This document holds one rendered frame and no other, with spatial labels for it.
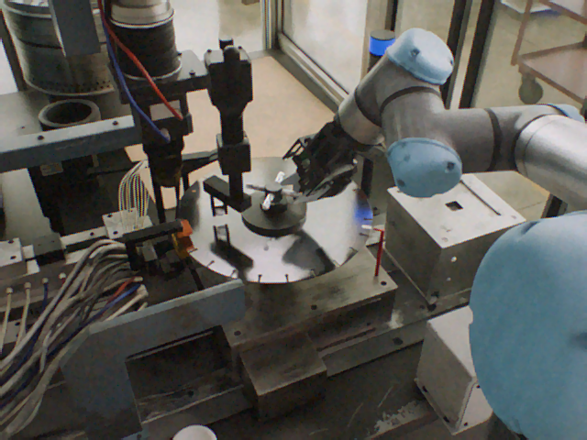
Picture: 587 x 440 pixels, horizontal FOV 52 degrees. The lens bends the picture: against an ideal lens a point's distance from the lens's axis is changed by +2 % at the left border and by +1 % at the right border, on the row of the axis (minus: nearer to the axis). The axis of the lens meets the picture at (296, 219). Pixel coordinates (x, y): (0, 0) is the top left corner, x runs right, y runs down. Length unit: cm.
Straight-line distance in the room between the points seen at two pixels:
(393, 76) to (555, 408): 49
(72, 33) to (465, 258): 73
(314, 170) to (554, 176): 34
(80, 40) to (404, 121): 46
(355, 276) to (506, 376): 70
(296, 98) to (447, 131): 109
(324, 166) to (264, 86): 98
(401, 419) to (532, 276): 69
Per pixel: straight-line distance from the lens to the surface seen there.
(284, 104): 171
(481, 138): 69
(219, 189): 92
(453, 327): 92
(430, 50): 73
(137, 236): 93
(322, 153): 83
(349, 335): 106
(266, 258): 91
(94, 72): 148
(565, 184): 61
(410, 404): 101
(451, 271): 111
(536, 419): 34
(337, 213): 100
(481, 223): 111
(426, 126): 68
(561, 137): 64
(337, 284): 102
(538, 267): 32
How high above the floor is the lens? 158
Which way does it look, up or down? 40 degrees down
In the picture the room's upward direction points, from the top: 1 degrees clockwise
